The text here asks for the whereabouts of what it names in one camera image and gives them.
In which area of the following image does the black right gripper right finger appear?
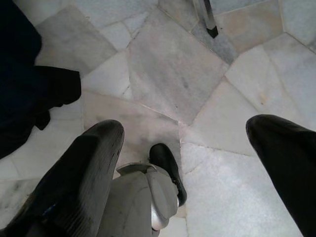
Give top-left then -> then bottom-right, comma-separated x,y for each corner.
246,114 -> 316,237

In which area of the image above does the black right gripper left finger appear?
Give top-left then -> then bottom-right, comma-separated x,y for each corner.
4,119 -> 125,237

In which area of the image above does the navy garment with red trim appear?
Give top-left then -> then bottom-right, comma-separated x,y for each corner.
0,0 -> 51,160

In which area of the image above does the grey robot leg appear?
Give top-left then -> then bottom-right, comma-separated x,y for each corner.
98,161 -> 181,237

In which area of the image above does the silver metal clothes rack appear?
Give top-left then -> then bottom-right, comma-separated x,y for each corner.
192,0 -> 219,39

